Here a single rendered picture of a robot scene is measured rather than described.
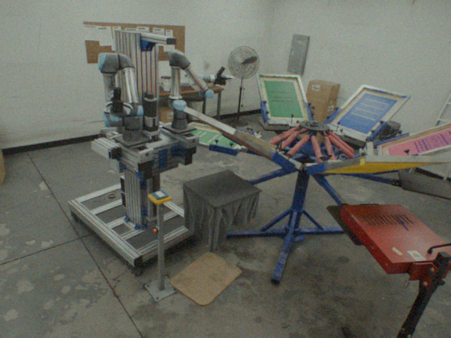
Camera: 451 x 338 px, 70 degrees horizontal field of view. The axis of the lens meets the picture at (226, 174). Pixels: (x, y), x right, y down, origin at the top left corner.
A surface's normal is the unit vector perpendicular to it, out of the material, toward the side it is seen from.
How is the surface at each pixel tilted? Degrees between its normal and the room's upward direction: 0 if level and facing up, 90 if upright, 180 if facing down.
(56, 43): 90
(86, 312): 0
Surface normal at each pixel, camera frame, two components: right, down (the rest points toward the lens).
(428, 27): -0.77, 0.23
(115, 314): 0.08, -0.89
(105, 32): 0.63, 0.38
